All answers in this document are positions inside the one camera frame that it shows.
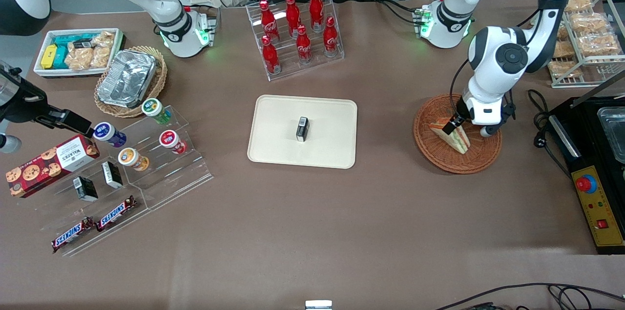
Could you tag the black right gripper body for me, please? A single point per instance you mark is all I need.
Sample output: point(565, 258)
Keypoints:
point(23, 107)

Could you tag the triangular toy sandwich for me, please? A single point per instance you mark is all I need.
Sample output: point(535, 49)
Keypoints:
point(458, 142)

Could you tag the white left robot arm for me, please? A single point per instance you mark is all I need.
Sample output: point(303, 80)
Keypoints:
point(498, 56)

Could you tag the brown round wicker basket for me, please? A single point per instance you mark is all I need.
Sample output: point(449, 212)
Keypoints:
point(481, 154)

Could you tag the aluminium foil tray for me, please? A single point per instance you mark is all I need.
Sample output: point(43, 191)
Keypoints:
point(127, 78)

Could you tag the light tan wicker basket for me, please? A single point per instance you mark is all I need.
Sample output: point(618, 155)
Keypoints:
point(158, 88)

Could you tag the cream rectangular tray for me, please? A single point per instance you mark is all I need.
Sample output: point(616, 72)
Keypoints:
point(273, 129)

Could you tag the white plastic bin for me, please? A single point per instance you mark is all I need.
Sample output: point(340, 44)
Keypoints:
point(41, 72)

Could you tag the blue lid cup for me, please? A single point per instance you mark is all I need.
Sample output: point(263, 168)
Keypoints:
point(108, 134)

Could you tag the red cookie box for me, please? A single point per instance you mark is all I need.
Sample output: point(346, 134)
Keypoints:
point(49, 166)

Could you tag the yellow small box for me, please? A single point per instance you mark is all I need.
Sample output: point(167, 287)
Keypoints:
point(49, 56)

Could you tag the clear bag of crackers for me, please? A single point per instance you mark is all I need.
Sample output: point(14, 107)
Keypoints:
point(588, 22)
point(599, 45)
point(580, 1)
point(564, 31)
point(566, 49)
point(79, 58)
point(565, 69)
point(103, 49)

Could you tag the teal snack box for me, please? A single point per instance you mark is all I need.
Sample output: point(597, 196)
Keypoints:
point(62, 53)

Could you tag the small black box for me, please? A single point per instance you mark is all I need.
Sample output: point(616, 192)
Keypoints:
point(112, 175)
point(302, 129)
point(85, 189)

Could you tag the orange lid cup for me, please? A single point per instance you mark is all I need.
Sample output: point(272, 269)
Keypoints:
point(132, 158)

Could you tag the green lid cup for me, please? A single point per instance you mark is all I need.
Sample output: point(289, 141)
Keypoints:
point(155, 110)

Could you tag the black machine with yellow panel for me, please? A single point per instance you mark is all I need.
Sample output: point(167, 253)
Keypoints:
point(588, 154)

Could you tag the clear acrylic step shelf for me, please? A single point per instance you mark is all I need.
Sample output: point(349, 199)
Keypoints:
point(176, 173)
point(63, 212)

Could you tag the metal rod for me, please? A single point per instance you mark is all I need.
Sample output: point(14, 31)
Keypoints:
point(598, 89)

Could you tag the red lid cup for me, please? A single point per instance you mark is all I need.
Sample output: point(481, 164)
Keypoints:
point(171, 141)

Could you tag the snickers chocolate bar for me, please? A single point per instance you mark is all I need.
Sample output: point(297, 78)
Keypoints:
point(72, 235)
point(116, 213)

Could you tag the metal pan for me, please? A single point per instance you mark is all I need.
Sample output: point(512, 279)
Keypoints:
point(614, 134)

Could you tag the red cola bottle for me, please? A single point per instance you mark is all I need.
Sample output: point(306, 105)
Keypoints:
point(268, 22)
point(303, 46)
point(316, 7)
point(330, 39)
point(270, 58)
point(293, 14)

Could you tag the clear acrylic bottle rack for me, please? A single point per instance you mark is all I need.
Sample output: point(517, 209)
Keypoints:
point(312, 63)

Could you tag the small white grey device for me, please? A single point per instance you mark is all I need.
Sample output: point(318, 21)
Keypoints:
point(318, 305)

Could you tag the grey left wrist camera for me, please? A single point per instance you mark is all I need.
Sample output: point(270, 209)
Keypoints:
point(489, 131)

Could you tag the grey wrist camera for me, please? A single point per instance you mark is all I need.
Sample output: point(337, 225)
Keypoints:
point(489, 131)
point(9, 144)

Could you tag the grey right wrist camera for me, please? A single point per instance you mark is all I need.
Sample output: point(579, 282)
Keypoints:
point(9, 144)

